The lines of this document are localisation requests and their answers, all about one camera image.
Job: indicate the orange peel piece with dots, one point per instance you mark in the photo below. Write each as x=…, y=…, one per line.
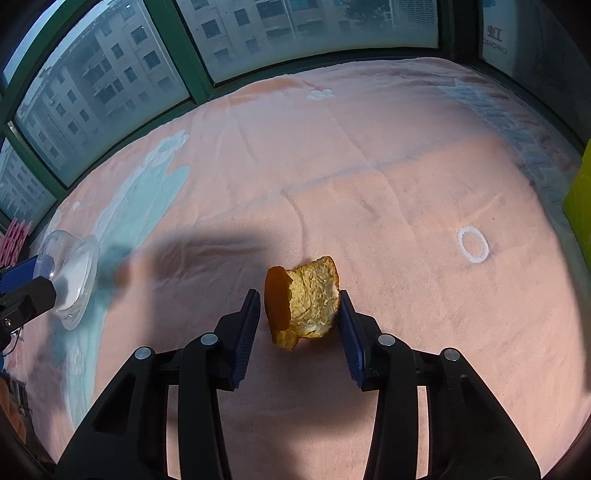
x=307, y=304

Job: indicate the pink striped cloth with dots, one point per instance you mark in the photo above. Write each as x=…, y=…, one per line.
x=14, y=240

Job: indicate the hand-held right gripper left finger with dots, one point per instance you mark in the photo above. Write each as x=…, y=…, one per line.
x=244, y=337

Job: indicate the clear plastic dome cup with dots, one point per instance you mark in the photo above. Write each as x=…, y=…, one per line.
x=74, y=277

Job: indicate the green window frame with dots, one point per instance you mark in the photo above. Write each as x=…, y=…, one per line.
x=184, y=60

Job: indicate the green tissue box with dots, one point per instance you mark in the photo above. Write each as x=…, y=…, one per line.
x=581, y=207

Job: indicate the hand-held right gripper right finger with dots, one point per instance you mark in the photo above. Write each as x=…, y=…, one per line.
x=352, y=341

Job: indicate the pink printed blanket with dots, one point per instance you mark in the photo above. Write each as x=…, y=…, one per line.
x=346, y=184

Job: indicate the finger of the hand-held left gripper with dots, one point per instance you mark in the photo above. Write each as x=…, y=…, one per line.
x=25, y=302
x=18, y=273

